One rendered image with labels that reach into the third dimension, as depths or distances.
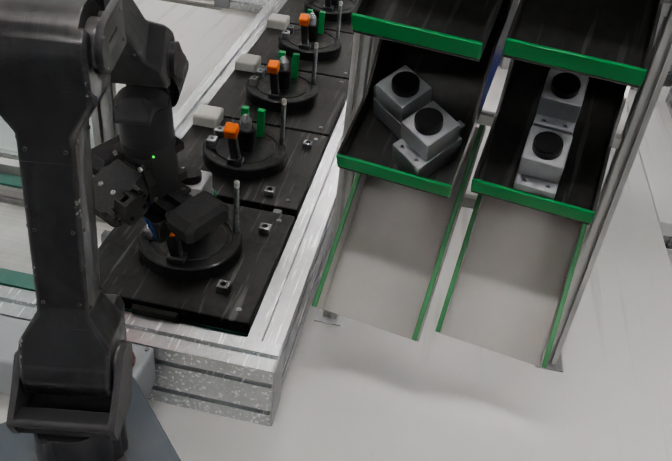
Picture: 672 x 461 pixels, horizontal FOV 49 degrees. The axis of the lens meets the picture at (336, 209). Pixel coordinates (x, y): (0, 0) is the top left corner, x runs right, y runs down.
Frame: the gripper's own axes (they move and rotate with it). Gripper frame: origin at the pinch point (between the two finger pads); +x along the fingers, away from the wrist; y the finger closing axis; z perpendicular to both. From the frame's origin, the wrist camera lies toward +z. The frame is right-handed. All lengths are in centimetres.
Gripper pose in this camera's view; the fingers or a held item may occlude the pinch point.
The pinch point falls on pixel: (159, 219)
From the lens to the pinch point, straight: 88.9
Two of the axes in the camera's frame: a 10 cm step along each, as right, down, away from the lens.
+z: -6.5, 4.8, -5.9
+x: -0.6, 7.4, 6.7
